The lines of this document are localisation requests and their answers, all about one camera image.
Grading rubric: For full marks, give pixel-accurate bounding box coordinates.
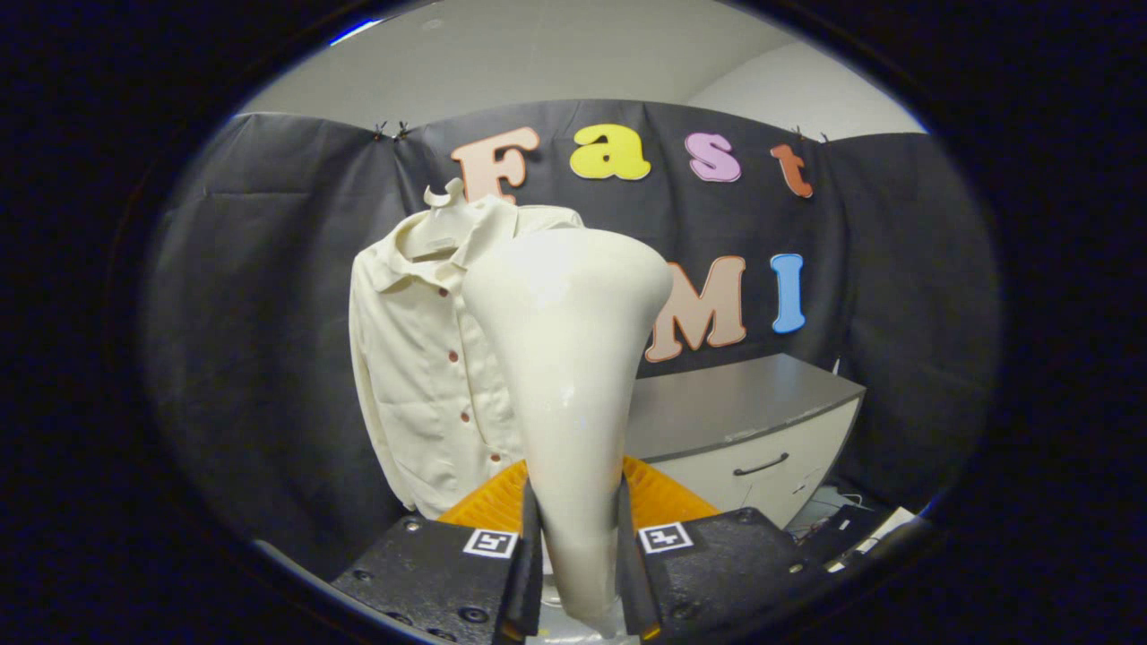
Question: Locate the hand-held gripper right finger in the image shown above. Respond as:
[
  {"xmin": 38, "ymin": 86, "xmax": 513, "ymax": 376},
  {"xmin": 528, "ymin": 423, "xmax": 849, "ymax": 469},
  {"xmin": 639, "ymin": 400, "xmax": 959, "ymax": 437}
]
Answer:
[{"xmin": 616, "ymin": 455, "xmax": 831, "ymax": 642}]

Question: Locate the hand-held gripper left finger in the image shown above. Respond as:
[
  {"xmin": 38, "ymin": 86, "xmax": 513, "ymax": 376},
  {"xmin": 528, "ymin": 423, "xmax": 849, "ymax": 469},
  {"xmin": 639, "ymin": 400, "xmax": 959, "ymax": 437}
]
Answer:
[{"xmin": 330, "ymin": 459, "xmax": 545, "ymax": 645}]

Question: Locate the cream button shirt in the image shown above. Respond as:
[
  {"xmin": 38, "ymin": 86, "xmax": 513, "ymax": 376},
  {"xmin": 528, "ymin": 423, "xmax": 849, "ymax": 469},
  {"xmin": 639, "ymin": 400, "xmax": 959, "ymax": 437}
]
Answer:
[{"xmin": 348, "ymin": 195, "xmax": 586, "ymax": 523}]

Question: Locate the white garment steamer head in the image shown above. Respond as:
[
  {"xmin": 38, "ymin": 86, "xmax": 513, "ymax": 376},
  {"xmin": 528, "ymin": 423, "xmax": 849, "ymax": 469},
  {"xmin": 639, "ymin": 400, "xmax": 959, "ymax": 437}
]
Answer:
[{"xmin": 461, "ymin": 227, "xmax": 675, "ymax": 640}]

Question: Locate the white cabinet with grey top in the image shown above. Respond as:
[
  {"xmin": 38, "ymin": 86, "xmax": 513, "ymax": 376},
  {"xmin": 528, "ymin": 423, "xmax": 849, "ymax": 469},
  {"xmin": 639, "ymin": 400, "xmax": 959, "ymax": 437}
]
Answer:
[{"xmin": 625, "ymin": 352, "xmax": 868, "ymax": 530}]

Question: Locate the dark box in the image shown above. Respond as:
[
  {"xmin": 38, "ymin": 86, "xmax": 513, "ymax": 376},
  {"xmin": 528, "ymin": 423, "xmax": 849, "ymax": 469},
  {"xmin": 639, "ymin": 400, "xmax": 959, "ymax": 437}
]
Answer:
[{"xmin": 800, "ymin": 504, "xmax": 888, "ymax": 568}]

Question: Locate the cream plastic hanger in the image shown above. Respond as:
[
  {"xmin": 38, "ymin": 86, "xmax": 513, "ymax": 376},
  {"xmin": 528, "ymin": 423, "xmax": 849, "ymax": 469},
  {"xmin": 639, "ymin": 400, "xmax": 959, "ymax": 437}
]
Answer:
[{"xmin": 399, "ymin": 177, "xmax": 477, "ymax": 262}]

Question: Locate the black backdrop cloth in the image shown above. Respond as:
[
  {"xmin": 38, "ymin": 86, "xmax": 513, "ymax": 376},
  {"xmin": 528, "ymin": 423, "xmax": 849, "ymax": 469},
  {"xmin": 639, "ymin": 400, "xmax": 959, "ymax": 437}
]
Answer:
[{"xmin": 139, "ymin": 99, "xmax": 1001, "ymax": 575}]

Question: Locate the ceiling light panel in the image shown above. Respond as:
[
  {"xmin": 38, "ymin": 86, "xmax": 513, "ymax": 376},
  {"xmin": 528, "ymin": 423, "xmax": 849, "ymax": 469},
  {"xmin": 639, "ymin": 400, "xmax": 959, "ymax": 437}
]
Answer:
[{"xmin": 327, "ymin": 16, "xmax": 387, "ymax": 48}]

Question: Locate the black cabinet drawer handle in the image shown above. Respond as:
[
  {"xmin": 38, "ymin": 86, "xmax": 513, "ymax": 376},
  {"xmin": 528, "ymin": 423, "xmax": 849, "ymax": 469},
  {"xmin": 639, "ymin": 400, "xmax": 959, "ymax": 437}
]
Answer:
[{"xmin": 733, "ymin": 452, "xmax": 792, "ymax": 478}]

